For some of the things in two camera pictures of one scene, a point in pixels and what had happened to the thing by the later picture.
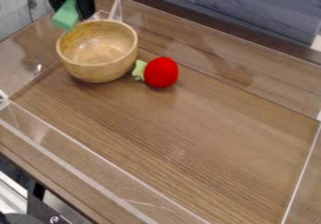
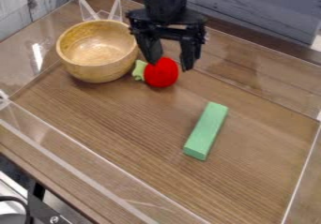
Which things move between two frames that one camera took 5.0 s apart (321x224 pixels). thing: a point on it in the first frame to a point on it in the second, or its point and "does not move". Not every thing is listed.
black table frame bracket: x=39 y=208 does not move
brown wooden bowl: x=96 y=50 does not move
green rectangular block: x=67 y=17 to x=199 y=141
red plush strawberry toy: x=158 y=71 does not move
